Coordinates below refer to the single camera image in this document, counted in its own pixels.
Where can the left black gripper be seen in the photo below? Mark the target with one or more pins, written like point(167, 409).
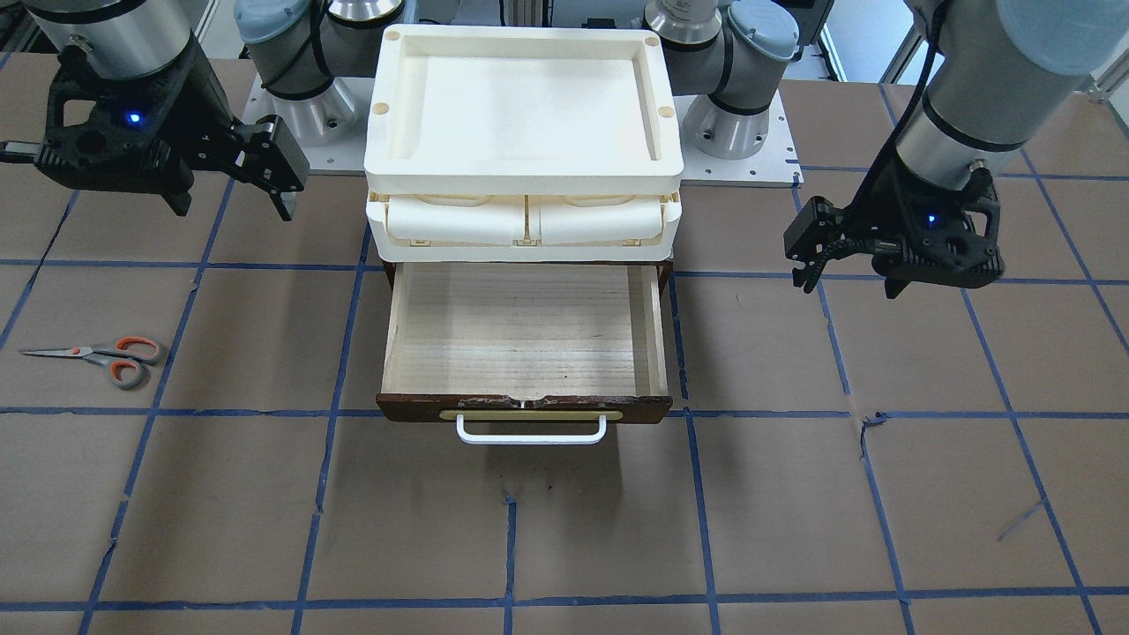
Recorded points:
point(889, 196)

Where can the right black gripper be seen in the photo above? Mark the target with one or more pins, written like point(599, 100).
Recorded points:
point(188, 104)

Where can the grey orange handled scissors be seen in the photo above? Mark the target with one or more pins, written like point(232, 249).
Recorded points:
point(126, 360)

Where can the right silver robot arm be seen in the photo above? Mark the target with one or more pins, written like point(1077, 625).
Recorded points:
point(302, 49)

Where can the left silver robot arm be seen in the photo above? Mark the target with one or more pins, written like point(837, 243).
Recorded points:
point(993, 72)

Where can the cream plastic tray organizer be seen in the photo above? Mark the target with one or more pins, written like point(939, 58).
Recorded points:
point(520, 144)

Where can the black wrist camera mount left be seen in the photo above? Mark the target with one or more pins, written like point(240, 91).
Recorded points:
point(919, 232)

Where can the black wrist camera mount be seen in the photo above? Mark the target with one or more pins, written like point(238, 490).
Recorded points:
point(919, 232)
point(141, 135)

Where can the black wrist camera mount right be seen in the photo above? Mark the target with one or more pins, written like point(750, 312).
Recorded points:
point(141, 135)

